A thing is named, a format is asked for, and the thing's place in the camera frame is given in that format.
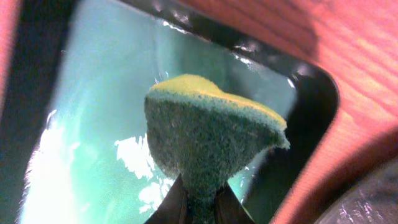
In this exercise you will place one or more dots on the green yellow sponge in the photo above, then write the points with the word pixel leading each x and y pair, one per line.
pixel 204 135

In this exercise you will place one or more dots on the black round tray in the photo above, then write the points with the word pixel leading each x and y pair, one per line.
pixel 372 200

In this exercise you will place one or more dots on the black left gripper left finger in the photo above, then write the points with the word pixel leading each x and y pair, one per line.
pixel 174 207

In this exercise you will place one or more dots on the black rectangular soapy water tray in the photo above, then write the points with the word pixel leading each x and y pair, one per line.
pixel 73 131

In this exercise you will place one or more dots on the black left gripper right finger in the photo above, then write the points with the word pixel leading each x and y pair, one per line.
pixel 228 209

